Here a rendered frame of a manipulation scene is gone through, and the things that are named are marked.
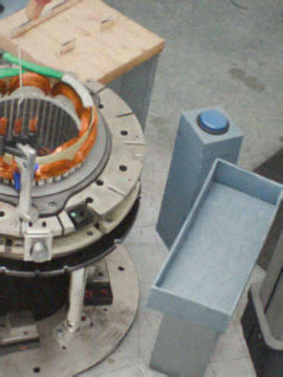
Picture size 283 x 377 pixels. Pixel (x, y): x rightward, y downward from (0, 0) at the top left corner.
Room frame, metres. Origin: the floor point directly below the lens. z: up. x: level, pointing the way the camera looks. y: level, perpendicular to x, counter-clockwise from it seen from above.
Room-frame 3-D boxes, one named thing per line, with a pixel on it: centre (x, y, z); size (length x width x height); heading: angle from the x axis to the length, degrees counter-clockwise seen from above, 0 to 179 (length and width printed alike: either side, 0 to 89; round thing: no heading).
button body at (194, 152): (1.13, -0.08, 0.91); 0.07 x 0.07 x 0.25; 35
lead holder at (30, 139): (0.84, 0.15, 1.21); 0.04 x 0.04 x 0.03; 61
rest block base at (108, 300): (0.98, 0.04, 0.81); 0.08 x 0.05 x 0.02; 17
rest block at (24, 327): (0.85, 0.14, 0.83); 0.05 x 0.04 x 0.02; 115
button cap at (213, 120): (1.13, -0.08, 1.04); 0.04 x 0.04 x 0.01
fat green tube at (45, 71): (1.03, 0.15, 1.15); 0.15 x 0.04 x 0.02; 61
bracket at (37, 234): (0.81, 0.11, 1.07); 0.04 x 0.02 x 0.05; 109
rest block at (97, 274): (0.99, 0.05, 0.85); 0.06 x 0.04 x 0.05; 17
